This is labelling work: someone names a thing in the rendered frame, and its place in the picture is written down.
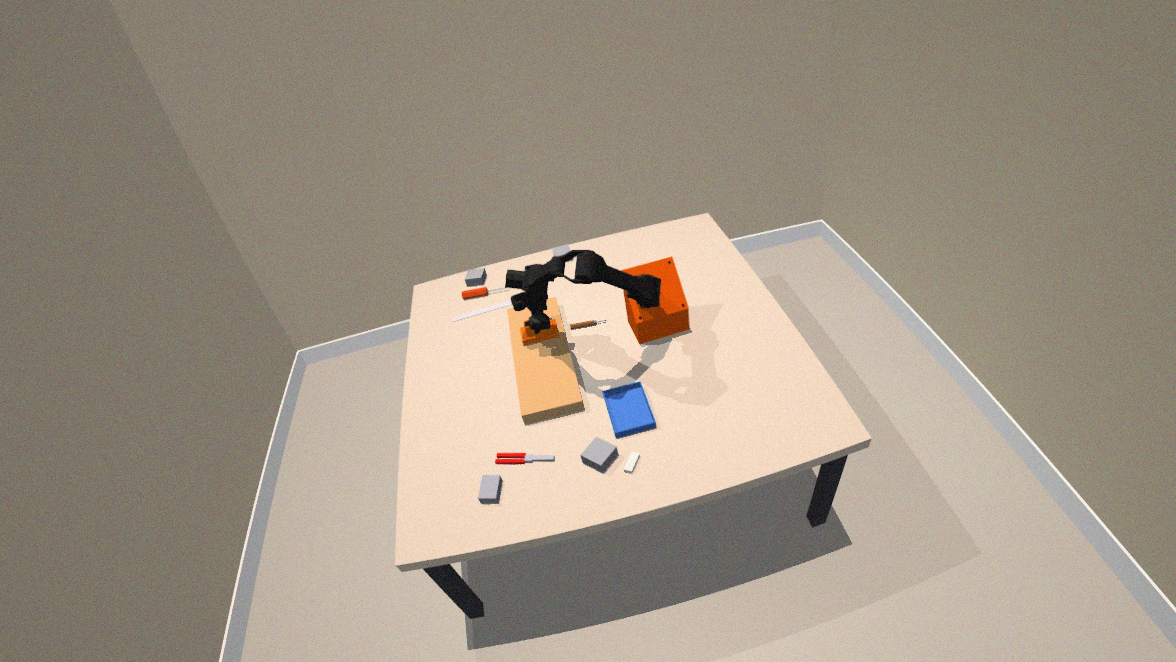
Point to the orange-handled awl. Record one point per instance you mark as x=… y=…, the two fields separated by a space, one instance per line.
x=477 y=293

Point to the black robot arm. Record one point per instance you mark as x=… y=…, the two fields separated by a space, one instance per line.
x=590 y=268

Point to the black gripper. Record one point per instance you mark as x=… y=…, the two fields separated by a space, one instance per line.
x=538 y=319

